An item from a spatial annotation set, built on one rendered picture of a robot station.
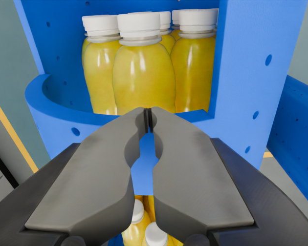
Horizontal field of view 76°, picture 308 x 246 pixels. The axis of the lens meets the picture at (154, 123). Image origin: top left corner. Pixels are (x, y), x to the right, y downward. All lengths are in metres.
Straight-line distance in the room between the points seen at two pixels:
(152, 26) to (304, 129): 0.64
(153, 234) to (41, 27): 0.35
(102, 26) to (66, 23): 0.10
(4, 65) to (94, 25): 1.51
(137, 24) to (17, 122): 1.77
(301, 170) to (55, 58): 0.67
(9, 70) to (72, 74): 1.40
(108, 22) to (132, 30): 0.06
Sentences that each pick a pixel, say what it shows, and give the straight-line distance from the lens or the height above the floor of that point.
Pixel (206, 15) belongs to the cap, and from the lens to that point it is 0.22.
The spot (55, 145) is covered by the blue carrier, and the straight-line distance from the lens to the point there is 0.18.
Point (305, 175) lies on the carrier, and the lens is 0.71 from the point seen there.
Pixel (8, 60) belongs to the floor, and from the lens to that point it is 1.70.
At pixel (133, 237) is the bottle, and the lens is 0.45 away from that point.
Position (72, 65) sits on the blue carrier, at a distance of 0.34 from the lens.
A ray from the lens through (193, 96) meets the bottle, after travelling 0.22.
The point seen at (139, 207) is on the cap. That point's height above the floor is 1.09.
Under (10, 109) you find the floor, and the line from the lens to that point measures 1.87.
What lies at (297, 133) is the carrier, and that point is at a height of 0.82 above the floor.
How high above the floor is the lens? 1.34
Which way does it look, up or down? 59 degrees down
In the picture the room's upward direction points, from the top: 178 degrees counter-clockwise
